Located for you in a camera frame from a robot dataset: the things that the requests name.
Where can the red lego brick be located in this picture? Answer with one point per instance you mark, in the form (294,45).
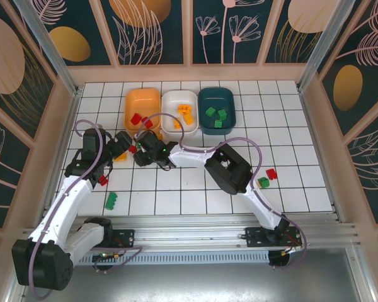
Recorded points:
(271,173)
(148,124)
(132,148)
(135,119)
(103,180)

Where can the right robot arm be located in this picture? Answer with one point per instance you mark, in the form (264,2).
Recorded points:
(230,170)

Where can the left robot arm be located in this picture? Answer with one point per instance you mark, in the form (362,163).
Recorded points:
(66,204)

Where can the orange plastic bin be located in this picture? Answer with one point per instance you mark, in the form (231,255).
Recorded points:
(141,104)

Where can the long green lego brick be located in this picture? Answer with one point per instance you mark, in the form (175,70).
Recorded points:
(111,200)

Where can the white plastic bin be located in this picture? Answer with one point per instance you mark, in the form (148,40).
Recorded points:
(176,100)

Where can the teal plastic bin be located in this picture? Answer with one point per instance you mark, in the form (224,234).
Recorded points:
(217,97)

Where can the grey metal base sheet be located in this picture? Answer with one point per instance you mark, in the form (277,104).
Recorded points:
(208,283)

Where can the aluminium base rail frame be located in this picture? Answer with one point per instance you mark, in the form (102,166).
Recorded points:
(192,226)

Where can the dark wall panel with flowers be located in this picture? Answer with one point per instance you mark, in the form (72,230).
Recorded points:
(226,47)
(3,163)

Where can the aluminium frame post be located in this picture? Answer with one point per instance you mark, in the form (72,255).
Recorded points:
(55,59)
(318,47)

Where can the dark wall panel orange circle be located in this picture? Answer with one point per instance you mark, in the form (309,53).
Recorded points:
(138,31)

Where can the dark wall panel gold oval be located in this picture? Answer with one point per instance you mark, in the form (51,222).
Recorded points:
(69,44)

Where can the dark wall panel beige circle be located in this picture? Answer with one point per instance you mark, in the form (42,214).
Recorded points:
(9,63)
(289,44)

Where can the dark wall panel yellow oval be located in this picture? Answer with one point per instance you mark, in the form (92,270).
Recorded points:
(349,88)

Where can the dark wall panel with leaves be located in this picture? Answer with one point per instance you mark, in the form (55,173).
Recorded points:
(371,163)

